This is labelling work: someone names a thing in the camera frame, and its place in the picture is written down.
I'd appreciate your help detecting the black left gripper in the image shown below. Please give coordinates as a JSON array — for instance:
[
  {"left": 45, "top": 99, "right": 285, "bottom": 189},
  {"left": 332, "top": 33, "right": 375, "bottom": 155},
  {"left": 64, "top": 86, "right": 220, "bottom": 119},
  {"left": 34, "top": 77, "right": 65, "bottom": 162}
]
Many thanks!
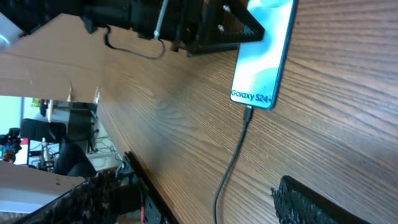
[{"left": 130, "top": 0, "right": 265, "bottom": 56}]

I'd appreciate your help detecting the black USB charging cable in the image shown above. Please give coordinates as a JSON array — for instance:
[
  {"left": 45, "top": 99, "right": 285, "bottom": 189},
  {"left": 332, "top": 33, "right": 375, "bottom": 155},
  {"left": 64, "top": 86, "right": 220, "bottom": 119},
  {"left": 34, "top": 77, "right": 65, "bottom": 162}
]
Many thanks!
[{"left": 213, "top": 105, "right": 254, "bottom": 224}]

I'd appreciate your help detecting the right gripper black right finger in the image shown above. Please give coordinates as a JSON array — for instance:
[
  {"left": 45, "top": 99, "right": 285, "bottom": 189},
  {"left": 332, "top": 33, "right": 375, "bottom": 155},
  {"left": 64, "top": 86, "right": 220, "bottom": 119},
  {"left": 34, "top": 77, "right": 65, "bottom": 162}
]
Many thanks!
[{"left": 271, "top": 175, "right": 369, "bottom": 224}]

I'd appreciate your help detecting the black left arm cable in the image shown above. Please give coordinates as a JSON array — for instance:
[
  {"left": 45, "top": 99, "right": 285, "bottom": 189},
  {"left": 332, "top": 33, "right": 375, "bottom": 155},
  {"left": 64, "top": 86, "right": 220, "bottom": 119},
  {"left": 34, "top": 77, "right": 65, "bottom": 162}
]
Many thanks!
[{"left": 104, "top": 24, "right": 167, "bottom": 60}]

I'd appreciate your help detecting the Samsung Galaxy smartphone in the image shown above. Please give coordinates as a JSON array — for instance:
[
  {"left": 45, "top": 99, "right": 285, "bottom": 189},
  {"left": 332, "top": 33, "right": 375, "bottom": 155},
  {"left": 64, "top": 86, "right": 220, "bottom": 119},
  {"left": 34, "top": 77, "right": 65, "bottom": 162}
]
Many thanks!
[{"left": 230, "top": 0, "right": 298, "bottom": 110}]

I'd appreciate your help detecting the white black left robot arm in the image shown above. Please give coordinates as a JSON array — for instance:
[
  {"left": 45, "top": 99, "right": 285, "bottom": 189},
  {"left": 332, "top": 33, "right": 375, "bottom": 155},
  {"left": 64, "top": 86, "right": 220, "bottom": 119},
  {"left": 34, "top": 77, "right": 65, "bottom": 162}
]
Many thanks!
[{"left": 1, "top": 0, "right": 265, "bottom": 56}]

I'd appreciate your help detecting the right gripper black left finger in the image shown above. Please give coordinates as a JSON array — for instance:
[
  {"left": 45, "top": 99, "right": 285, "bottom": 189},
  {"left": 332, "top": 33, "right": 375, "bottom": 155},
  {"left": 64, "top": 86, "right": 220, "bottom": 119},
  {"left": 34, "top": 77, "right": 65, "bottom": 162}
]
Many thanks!
[{"left": 14, "top": 170, "right": 142, "bottom": 224}]

